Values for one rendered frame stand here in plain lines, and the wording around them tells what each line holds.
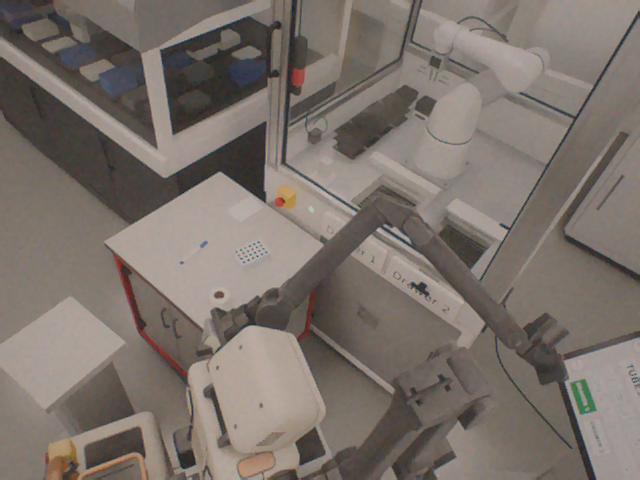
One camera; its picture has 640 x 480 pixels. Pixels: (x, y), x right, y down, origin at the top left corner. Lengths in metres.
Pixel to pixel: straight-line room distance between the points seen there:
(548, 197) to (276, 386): 0.83
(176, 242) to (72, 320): 0.45
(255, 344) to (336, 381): 1.55
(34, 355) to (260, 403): 1.01
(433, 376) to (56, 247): 2.62
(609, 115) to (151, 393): 2.09
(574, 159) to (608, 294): 2.20
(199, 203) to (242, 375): 1.23
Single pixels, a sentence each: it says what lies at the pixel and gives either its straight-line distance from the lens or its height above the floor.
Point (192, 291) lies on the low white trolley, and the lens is 1.83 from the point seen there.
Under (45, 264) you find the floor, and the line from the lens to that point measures 3.06.
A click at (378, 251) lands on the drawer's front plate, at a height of 0.91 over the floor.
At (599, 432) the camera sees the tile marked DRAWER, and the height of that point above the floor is 1.01.
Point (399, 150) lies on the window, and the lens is 1.55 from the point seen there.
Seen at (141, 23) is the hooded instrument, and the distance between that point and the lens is 1.81.
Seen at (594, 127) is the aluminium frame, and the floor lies 1.66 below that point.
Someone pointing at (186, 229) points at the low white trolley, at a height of 0.76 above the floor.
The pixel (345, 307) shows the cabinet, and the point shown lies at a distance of 2.22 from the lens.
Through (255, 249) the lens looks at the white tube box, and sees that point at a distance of 1.89.
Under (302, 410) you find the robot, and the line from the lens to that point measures 0.97.
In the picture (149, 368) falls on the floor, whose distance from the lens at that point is 2.57.
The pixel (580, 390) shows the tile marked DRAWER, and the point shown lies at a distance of 1.64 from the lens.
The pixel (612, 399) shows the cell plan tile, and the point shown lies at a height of 1.06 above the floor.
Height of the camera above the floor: 2.25
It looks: 48 degrees down
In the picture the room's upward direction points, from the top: 10 degrees clockwise
